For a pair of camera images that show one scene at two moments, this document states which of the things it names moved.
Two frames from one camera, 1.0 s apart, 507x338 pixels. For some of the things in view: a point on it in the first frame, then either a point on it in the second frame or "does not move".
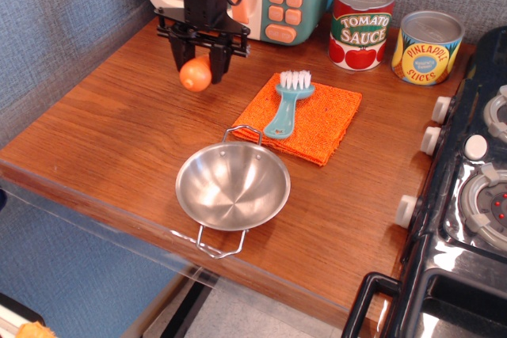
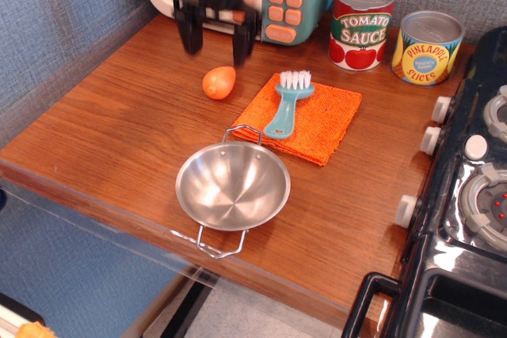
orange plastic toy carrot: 196,74 -> 219,81
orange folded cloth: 321,122 does not move
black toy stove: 454,282 does not move
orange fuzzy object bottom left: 34,329 does not move
